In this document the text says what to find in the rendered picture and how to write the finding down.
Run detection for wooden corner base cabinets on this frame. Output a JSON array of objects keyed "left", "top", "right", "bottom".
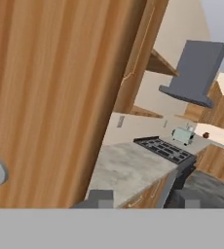
[{"left": 195, "top": 143, "right": 224, "bottom": 189}]

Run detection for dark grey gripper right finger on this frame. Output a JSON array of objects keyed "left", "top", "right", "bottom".
[{"left": 173, "top": 189, "right": 216, "bottom": 209}]

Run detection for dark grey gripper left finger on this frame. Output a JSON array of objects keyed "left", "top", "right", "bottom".
[{"left": 70, "top": 189, "right": 115, "bottom": 209}]

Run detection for black stove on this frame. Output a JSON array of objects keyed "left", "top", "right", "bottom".
[{"left": 132, "top": 135, "right": 198, "bottom": 209}]

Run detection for pale green toaster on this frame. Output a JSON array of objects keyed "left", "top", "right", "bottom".
[{"left": 171, "top": 126, "right": 196, "bottom": 146}]

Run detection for wooden cabinet door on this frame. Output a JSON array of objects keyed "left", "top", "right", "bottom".
[{"left": 0, "top": 0, "right": 149, "bottom": 209}]

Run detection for wooden wall cabinet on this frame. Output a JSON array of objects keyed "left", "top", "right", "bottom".
[{"left": 113, "top": 0, "right": 170, "bottom": 115}]

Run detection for grey range hood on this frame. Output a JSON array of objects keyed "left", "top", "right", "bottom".
[{"left": 158, "top": 39, "right": 224, "bottom": 109}]

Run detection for thin cabinet door handle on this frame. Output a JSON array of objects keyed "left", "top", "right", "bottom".
[{"left": 123, "top": 5, "right": 156, "bottom": 81}]

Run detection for wooden wall shelf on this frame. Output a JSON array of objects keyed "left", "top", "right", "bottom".
[{"left": 145, "top": 48, "right": 180, "bottom": 78}]

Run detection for grey wall socket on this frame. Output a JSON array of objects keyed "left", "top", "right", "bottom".
[{"left": 116, "top": 115, "right": 126, "bottom": 128}]

